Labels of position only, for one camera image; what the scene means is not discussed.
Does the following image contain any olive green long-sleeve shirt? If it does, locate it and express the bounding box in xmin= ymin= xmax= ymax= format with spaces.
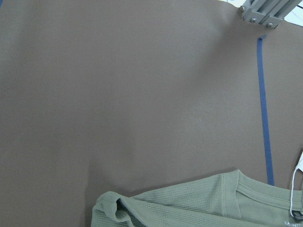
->
xmin=91 ymin=170 xmax=303 ymax=227

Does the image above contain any white shirt hang tag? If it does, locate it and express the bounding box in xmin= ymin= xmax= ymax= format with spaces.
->
xmin=289 ymin=152 xmax=303 ymax=217

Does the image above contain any aluminium frame post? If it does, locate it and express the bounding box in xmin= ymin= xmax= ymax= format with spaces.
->
xmin=239 ymin=0 xmax=302 ymax=29

